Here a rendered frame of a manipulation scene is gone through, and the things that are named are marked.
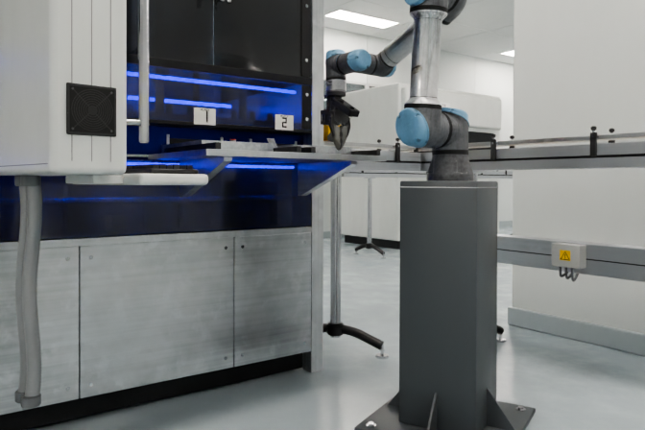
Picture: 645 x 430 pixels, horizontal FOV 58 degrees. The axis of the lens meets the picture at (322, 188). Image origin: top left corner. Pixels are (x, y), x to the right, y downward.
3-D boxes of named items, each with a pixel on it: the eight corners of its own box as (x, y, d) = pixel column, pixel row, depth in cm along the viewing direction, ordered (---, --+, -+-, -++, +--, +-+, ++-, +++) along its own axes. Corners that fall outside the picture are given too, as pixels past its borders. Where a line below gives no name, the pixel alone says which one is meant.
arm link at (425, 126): (451, 149, 182) (463, -29, 179) (418, 147, 173) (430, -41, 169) (422, 148, 192) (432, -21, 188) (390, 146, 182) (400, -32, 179)
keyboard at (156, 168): (86, 174, 177) (86, 166, 177) (131, 175, 186) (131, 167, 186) (151, 173, 148) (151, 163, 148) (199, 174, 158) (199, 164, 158)
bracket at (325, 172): (298, 195, 235) (298, 163, 235) (303, 195, 237) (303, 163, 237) (350, 197, 207) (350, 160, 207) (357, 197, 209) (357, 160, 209)
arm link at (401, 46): (475, -25, 188) (379, 60, 223) (453, -33, 181) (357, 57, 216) (488, 4, 184) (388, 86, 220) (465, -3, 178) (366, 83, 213)
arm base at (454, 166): (479, 180, 193) (479, 151, 193) (465, 180, 180) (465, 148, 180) (435, 180, 201) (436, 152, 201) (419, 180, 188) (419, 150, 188)
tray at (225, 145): (161, 155, 210) (161, 145, 210) (226, 156, 225) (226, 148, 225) (202, 151, 182) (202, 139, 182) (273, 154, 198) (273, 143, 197)
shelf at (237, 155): (148, 159, 207) (148, 155, 207) (309, 164, 248) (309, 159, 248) (206, 155, 168) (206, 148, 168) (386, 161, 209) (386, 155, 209)
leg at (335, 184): (322, 335, 269) (322, 169, 269) (337, 332, 275) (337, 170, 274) (333, 340, 262) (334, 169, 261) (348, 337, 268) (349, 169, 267)
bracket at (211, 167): (179, 197, 205) (179, 159, 205) (187, 197, 207) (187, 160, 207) (223, 199, 178) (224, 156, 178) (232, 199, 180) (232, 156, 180)
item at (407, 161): (310, 168, 250) (310, 131, 250) (291, 169, 262) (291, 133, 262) (423, 171, 290) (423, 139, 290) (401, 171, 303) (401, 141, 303)
